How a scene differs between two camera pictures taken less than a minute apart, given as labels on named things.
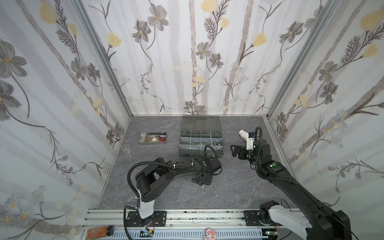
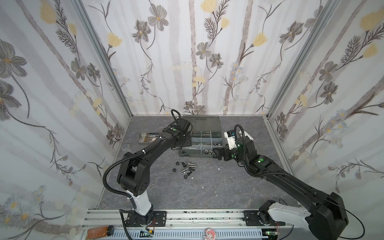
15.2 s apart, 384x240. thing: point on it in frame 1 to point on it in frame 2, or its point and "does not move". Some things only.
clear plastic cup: [127, 148] does not move
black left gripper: [206, 184] to [189, 141]
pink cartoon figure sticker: [210, 234] does not move
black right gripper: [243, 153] to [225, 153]
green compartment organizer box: [198, 131] does not move
